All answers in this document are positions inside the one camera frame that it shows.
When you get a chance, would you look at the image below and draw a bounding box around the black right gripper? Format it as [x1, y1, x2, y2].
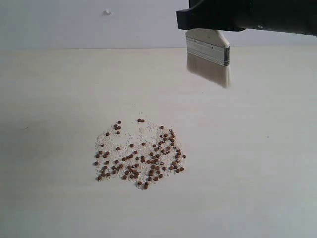
[176, 0, 317, 36]

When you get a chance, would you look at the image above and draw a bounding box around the white paint brush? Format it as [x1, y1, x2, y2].
[185, 29, 231, 88]

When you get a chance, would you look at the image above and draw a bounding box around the pile of brown pellets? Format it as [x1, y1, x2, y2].
[93, 118, 186, 190]

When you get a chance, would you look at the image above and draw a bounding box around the white wall plug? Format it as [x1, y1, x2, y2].
[103, 9, 111, 16]

